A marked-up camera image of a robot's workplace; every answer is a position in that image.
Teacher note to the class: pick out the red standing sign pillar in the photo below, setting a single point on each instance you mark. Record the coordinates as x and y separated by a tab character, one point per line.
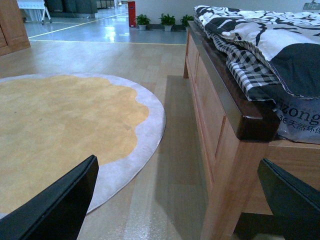
132	13

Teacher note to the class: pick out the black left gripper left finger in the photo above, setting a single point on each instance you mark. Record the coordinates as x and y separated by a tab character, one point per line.
58	212

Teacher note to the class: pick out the middle potted green plant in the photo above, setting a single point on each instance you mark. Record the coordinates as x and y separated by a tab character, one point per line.
167	21

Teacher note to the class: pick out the white mattress with zipper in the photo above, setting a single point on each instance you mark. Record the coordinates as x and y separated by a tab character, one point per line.
299	119

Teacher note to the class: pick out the wooden cabinet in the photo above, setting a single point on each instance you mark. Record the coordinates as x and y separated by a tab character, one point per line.
13	35

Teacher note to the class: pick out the potted green plant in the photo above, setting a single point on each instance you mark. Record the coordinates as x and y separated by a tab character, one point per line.
142	21
185	20
167	21

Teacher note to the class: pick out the round yellow and grey rug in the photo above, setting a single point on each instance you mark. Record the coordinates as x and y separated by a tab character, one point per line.
50	123

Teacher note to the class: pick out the white rolling cart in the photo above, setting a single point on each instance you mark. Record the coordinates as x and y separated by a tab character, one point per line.
36	10

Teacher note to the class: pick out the left potted green plant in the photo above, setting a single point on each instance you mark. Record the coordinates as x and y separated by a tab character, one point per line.
142	21

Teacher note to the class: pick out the black and white patterned quilt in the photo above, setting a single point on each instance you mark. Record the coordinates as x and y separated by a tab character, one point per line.
287	43

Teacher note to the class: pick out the right potted green plant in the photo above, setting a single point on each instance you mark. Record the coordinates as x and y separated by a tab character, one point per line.
185	20

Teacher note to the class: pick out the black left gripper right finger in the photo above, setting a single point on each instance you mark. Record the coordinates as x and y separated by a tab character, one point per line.
294	203

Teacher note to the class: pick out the wooden bed frame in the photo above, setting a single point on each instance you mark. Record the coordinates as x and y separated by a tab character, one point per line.
235	134

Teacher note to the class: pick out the black white checkered sheet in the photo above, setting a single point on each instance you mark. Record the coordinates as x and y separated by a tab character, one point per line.
251	75

